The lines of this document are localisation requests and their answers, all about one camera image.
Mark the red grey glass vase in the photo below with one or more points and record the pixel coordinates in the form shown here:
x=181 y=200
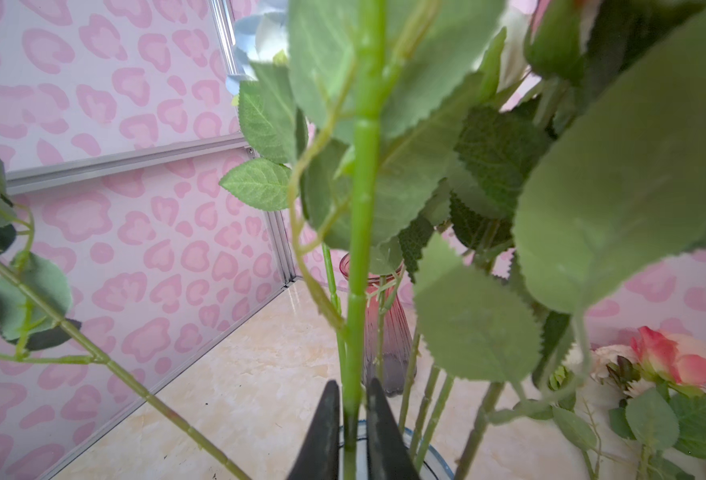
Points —
x=387 y=336

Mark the coral pink rose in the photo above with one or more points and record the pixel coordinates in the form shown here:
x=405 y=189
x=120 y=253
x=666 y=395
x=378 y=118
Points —
x=663 y=401

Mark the pale blue white rose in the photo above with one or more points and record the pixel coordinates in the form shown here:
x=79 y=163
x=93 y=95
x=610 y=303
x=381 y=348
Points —
x=270 y=117

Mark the cream rose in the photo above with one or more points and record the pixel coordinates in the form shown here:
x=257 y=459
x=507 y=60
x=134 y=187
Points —
x=601 y=359

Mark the large salmon pink rose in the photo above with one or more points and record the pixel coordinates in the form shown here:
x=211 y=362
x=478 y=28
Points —
x=386 y=83

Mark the purple blue glass vase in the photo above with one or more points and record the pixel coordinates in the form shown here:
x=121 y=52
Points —
x=434 y=466

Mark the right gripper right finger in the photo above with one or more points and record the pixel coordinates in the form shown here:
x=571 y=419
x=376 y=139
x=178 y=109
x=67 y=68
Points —
x=387 y=455

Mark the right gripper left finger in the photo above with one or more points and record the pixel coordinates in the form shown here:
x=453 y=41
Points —
x=318 y=458

